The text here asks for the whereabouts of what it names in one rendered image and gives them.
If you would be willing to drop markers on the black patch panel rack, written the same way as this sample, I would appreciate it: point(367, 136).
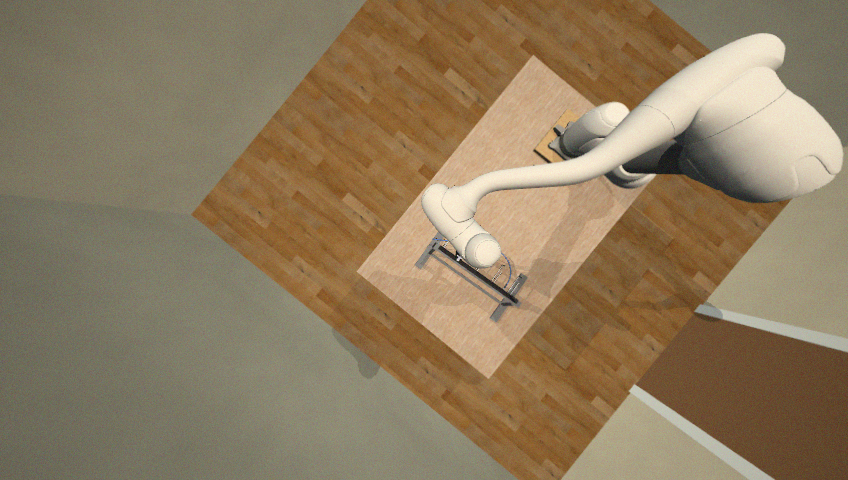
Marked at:
point(507, 297)

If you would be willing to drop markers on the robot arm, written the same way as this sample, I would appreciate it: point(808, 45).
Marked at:
point(744, 133)

